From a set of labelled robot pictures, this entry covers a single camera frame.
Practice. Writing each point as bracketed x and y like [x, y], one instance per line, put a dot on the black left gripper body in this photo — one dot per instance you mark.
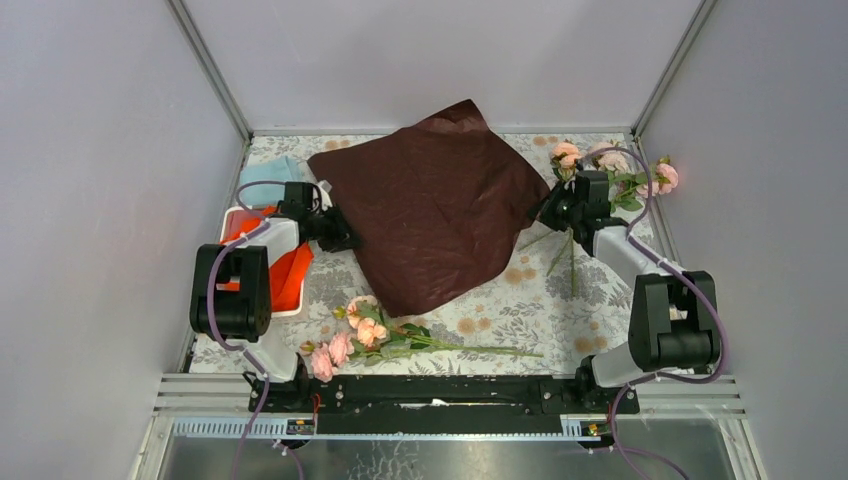
[328, 229]

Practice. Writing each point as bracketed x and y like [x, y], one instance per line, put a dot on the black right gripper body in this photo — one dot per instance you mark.
[559, 210]

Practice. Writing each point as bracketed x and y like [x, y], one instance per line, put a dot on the dark red wrapping paper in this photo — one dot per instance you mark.
[438, 206]

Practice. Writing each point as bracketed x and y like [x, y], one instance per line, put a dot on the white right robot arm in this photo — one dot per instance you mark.
[674, 323]

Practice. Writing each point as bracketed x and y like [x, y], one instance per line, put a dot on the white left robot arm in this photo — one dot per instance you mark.
[231, 298]

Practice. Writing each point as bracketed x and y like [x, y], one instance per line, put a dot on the white perforated plastic basket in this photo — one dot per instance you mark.
[286, 270]

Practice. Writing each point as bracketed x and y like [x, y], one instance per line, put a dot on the light blue cloth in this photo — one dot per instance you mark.
[272, 173]

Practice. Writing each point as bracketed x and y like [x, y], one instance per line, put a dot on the orange cloth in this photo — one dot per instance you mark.
[282, 237]

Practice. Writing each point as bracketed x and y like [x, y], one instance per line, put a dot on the floral patterned table mat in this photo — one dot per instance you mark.
[527, 306]

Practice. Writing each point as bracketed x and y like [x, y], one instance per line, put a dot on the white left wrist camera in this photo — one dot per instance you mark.
[325, 197]

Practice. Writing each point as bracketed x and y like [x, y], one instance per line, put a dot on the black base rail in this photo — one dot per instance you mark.
[429, 404]

